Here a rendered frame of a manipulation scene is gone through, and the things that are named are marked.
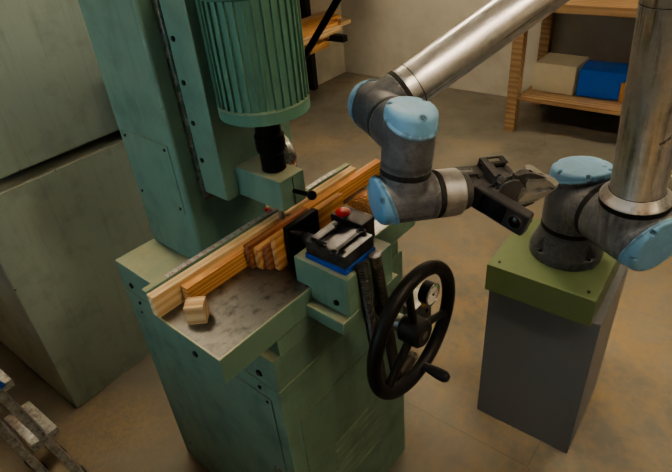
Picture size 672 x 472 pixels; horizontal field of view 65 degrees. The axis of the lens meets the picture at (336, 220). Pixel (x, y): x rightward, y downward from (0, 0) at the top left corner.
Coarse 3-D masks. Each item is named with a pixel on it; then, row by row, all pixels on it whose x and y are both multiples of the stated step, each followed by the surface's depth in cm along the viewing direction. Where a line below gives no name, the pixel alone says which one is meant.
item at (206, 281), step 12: (372, 168) 135; (348, 180) 130; (360, 180) 133; (324, 192) 126; (336, 192) 126; (348, 192) 130; (312, 204) 121; (240, 252) 108; (216, 264) 105; (228, 264) 106; (240, 264) 108; (204, 276) 102; (216, 276) 104; (228, 276) 107; (192, 288) 100; (204, 288) 103
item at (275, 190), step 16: (256, 160) 113; (240, 176) 112; (256, 176) 108; (272, 176) 107; (288, 176) 106; (240, 192) 115; (256, 192) 111; (272, 192) 107; (288, 192) 107; (288, 208) 108
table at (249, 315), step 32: (224, 288) 105; (256, 288) 104; (288, 288) 103; (160, 320) 99; (224, 320) 97; (256, 320) 96; (288, 320) 100; (320, 320) 102; (352, 320) 100; (192, 352) 95; (224, 352) 90; (256, 352) 96
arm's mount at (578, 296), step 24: (528, 240) 153; (504, 264) 145; (528, 264) 145; (600, 264) 142; (504, 288) 146; (528, 288) 141; (552, 288) 137; (576, 288) 135; (600, 288) 135; (552, 312) 140; (576, 312) 136
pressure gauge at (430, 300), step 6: (426, 282) 134; (432, 282) 134; (420, 288) 133; (426, 288) 132; (432, 288) 133; (438, 288) 136; (420, 294) 133; (426, 294) 132; (438, 294) 136; (420, 300) 134; (426, 300) 132; (432, 300) 135
